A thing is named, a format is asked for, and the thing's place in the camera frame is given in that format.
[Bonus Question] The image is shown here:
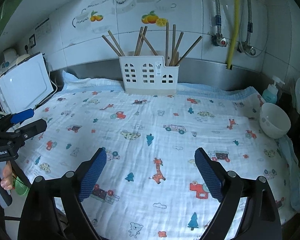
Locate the dark wooden chopstick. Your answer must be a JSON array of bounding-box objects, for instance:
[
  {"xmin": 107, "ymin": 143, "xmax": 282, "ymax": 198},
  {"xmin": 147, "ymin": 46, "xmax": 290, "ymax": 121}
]
[{"xmin": 165, "ymin": 21, "xmax": 169, "ymax": 67}]

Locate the person's left hand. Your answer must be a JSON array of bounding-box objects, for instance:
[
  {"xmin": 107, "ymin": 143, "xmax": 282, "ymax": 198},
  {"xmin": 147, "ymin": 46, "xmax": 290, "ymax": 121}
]
[{"xmin": 0, "ymin": 161, "xmax": 13, "ymax": 190}]

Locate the white appliance box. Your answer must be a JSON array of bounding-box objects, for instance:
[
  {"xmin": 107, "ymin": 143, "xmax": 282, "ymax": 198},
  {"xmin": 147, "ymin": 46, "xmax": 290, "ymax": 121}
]
[{"xmin": 0, "ymin": 53, "xmax": 53, "ymax": 113}]

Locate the white house-shaped utensil holder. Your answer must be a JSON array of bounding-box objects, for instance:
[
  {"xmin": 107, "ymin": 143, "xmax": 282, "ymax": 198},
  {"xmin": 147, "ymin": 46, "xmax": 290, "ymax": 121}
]
[{"xmin": 119, "ymin": 56, "xmax": 179, "ymax": 95}]

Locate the white ceramic bowl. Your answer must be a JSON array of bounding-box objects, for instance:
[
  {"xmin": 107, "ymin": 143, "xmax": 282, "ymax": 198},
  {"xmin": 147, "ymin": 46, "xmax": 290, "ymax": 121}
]
[{"xmin": 259, "ymin": 102, "xmax": 291, "ymax": 139}]

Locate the white printed cloth mat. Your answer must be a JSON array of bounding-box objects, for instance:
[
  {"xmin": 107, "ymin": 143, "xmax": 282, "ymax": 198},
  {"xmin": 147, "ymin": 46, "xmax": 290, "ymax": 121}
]
[{"xmin": 17, "ymin": 73, "xmax": 297, "ymax": 239}]

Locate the teal soap dispenser bottle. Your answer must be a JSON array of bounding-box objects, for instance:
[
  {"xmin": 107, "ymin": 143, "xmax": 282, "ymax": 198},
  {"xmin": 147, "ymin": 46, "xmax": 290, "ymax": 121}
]
[{"xmin": 262, "ymin": 75, "xmax": 285, "ymax": 104}]

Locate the yellow gas hose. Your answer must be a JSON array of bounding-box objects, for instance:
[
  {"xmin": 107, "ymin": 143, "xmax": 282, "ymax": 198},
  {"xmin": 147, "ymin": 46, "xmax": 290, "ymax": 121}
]
[{"xmin": 225, "ymin": 0, "xmax": 243, "ymax": 71}]

